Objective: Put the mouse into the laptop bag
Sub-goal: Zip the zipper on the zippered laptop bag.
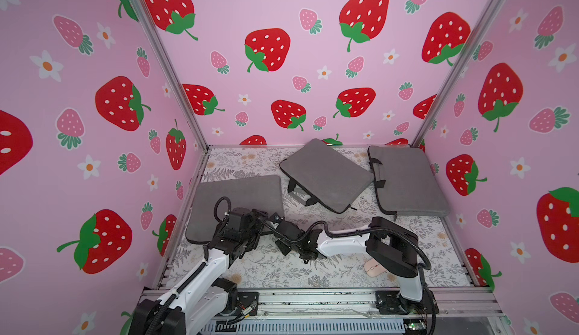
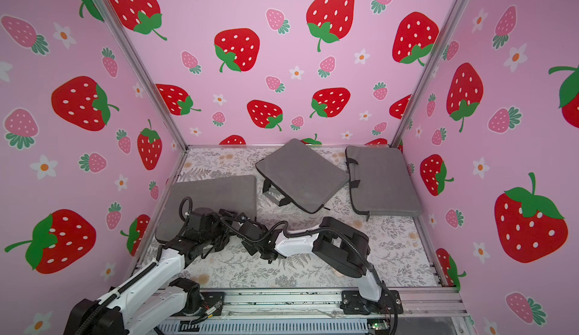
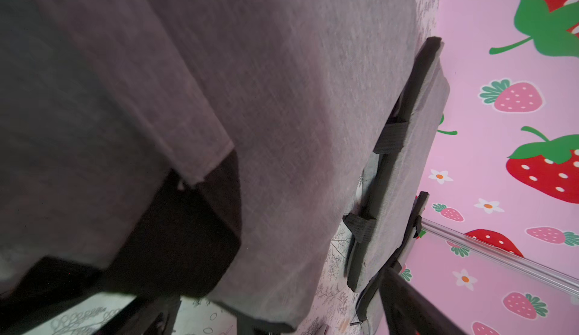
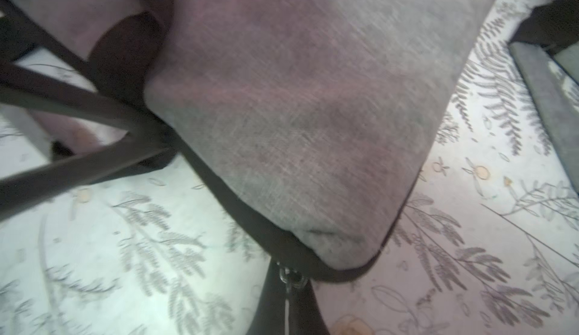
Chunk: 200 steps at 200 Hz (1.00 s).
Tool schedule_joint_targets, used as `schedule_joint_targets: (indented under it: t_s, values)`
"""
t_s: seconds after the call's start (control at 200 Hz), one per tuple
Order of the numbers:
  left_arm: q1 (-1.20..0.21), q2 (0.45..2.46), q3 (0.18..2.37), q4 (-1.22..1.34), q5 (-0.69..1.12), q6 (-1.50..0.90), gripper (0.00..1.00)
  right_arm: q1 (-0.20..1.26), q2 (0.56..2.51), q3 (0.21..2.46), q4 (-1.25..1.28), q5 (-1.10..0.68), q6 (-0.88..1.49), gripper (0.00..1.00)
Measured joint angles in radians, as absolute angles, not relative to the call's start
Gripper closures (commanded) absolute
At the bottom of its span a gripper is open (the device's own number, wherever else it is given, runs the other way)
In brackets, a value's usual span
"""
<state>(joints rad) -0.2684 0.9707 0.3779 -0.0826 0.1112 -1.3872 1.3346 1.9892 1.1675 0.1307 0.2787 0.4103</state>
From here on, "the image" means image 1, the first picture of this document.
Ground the grey laptop bag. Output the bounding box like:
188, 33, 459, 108
185, 174, 286, 245
367, 146, 450, 217
279, 139, 374, 214

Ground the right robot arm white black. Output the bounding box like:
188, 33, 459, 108
259, 214, 437, 315

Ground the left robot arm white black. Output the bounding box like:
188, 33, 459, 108
128, 196, 268, 334

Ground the pink computer mouse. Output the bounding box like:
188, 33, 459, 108
364, 260, 387, 278

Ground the white ribbed vent strip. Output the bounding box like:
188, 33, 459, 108
199, 318, 407, 334

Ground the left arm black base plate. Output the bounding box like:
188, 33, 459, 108
223, 291, 259, 317

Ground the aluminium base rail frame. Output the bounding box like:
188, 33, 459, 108
121, 287, 514, 335

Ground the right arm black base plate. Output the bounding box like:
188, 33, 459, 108
375, 289, 440, 315

